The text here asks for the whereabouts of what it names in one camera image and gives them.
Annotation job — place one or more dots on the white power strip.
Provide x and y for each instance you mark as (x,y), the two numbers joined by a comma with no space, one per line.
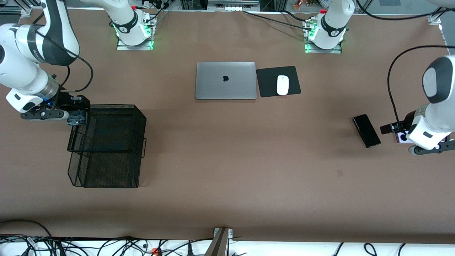
(233,7)

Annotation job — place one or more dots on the black mouse pad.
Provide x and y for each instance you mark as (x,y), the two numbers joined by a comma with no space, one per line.
(266,83)

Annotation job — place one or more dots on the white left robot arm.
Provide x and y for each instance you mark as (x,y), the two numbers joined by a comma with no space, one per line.
(439,106)

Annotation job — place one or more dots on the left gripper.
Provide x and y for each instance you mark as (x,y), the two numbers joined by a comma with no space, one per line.
(408,118)

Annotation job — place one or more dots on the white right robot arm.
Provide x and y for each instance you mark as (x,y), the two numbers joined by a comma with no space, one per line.
(21,71)

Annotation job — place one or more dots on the aluminium mount post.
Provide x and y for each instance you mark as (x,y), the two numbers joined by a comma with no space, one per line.
(218,245)

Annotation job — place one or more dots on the grey closed laptop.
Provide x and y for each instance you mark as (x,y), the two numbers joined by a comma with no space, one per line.
(213,85)

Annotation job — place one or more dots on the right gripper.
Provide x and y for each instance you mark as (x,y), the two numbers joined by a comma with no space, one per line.
(66,99)

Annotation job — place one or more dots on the lavender flip phone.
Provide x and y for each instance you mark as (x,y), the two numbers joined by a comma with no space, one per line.
(403,137)

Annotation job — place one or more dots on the long black smartphone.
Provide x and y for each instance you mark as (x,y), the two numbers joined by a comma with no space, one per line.
(368,131)

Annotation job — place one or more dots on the white computer mouse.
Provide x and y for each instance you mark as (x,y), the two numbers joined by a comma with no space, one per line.
(282,85)

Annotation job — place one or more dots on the black flip phone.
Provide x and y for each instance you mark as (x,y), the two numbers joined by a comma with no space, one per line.
(77,119)

